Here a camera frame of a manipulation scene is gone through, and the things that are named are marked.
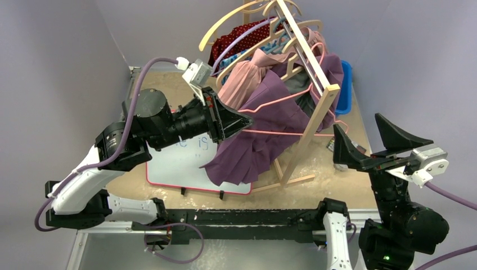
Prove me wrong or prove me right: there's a red polka dot dress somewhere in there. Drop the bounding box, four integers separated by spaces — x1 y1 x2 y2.
208 19 270 66

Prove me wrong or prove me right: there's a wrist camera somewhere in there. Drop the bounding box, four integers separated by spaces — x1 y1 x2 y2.
175 57 213 105
386 144 449 188

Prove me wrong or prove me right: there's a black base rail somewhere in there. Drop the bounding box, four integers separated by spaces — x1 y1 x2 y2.
132 209 325 245

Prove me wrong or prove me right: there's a purple pleated skirt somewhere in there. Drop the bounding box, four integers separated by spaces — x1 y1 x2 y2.
199 52 345 186

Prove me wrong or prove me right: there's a purple hanger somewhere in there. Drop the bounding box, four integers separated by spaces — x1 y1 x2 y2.
212 17 275 77

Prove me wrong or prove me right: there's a blue floral garment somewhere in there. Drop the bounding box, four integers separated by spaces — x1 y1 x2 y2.
215 34 290 75

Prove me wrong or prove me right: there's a marker pack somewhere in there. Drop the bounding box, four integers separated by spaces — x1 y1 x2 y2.
326 137 367 154

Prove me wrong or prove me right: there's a blue plastic bin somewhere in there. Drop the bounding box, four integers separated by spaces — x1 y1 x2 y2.
335 60 353 116

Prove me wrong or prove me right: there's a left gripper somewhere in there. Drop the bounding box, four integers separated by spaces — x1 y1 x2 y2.
150 88 255 151

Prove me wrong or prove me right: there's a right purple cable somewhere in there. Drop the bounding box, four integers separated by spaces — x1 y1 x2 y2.
413 181 477 270

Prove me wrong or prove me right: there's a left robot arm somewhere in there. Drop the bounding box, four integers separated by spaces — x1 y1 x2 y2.
41 87 253 231

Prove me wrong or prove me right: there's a grey garment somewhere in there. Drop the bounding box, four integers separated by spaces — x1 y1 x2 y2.
284 70 316 117

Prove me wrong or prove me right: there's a pink wire hanger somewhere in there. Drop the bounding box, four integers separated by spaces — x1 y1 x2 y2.
238 53 344 133

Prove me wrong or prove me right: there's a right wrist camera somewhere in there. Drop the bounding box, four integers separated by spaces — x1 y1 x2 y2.
386 144 449 188

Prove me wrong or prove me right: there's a clear plastic cup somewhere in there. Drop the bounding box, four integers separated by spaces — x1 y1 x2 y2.
334 163 349 172

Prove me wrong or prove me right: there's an empty wooden hanger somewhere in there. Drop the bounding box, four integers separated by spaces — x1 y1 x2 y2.
198 1 266 52

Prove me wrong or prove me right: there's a white board with pink edge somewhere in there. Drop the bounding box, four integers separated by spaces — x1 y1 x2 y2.
146 133 252 195

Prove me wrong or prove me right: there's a purple cable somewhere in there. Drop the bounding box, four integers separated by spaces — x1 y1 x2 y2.
34 56 179 232
413 181 477 270

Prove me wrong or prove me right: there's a pink garment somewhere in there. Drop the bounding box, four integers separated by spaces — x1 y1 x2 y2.
216 26 329 110

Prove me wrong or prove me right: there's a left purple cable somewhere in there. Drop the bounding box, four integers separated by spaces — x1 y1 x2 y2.
34 56 179 232

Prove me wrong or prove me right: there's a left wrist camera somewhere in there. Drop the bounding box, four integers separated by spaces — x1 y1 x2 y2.
175 57 213 105

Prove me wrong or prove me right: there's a wooden clothes rack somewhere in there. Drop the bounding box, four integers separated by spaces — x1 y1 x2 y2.
246 1 340 193

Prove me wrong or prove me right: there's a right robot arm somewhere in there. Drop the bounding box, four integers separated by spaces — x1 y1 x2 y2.
333 113 449 269

